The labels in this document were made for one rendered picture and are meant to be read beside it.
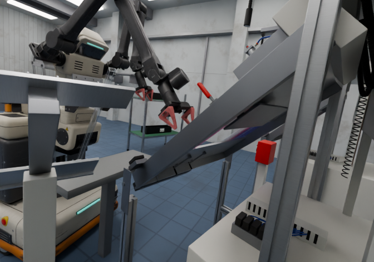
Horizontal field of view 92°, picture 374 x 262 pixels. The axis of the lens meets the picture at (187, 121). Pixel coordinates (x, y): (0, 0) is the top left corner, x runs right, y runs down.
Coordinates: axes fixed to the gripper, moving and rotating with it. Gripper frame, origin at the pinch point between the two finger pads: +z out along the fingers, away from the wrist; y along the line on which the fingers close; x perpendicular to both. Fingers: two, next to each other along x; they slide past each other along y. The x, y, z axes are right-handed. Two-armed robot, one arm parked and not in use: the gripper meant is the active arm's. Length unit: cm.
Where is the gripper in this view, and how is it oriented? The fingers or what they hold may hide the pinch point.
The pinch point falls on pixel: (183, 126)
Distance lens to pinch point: 66.6
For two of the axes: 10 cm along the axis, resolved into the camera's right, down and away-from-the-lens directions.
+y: 6.6, -0.3, 7.5
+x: -6.2, 5.4, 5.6
